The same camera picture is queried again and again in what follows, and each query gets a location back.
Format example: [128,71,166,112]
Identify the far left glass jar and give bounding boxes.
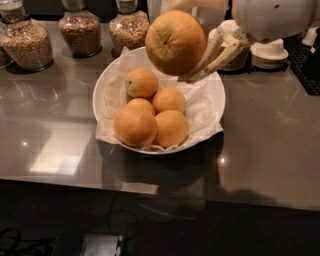
[0,23,13,69]

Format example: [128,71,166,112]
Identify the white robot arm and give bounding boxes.
[161,0,320,83]

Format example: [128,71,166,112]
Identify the black cables under table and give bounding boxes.
[0,227,54,256]

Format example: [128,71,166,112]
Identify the white paper liner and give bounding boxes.
[95,46,224,153]

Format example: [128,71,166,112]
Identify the front left large orange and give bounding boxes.
[113,107,157,148]

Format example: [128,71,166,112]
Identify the short stack paper bowls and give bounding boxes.
[250,39,289,69]

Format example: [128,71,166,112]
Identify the left glass cereal jar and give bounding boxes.
[0,0,53,72]

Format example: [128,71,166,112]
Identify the middle glass cereal jar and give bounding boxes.
[58,0,102,57]

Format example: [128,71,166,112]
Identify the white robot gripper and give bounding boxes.
[166,0,315,83]

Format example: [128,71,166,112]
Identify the glass cereal jar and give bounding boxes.
[0,0,53,72]
[58,0,102,57]
[109,0,150,58]

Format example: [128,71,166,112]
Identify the right glass cereal jar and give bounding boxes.
[109,0,150,58]

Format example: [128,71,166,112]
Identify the white ceramic bowl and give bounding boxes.
[92,45,227,156]

